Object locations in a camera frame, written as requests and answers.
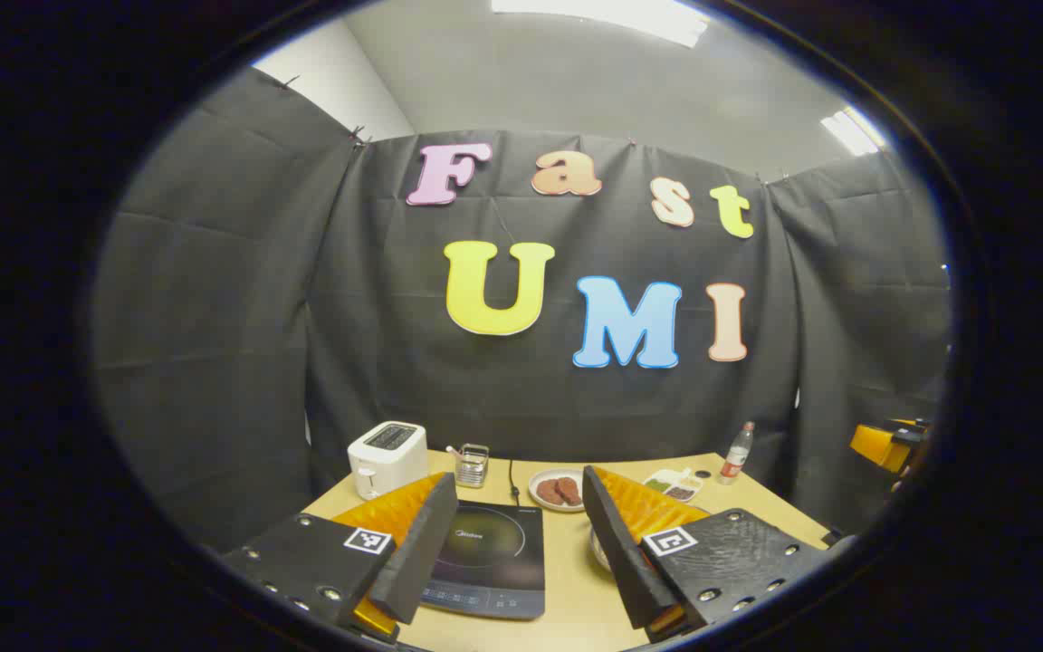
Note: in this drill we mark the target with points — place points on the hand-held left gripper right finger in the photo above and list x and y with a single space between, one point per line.
617 552

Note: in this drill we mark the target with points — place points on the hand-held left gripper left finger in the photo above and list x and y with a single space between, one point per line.
417 561

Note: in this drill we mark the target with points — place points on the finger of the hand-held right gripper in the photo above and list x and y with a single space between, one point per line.
875 445

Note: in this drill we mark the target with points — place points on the stainless steel pot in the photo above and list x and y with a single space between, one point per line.
600 551

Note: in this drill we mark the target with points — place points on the black induction cooktop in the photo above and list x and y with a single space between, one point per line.
494 561

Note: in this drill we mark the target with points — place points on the brown meat piece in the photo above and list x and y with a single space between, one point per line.
570 490
550 493

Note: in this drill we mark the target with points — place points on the green mung beans portion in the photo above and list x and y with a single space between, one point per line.
657 485

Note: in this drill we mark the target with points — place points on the dark red beans portion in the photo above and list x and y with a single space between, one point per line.
682 493

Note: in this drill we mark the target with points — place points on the white divided tray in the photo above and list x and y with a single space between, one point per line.
677 480

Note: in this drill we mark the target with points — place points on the white round plate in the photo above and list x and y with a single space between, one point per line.
540 496

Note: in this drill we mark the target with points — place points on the white toaster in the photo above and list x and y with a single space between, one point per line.
386 457

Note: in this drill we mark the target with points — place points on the clear water bottle red label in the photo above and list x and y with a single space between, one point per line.
735 460

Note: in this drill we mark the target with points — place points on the black backdrop cloth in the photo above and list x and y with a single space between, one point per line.
377 362

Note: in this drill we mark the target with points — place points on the ceiling light panel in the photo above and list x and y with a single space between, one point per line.
852 131
603 14

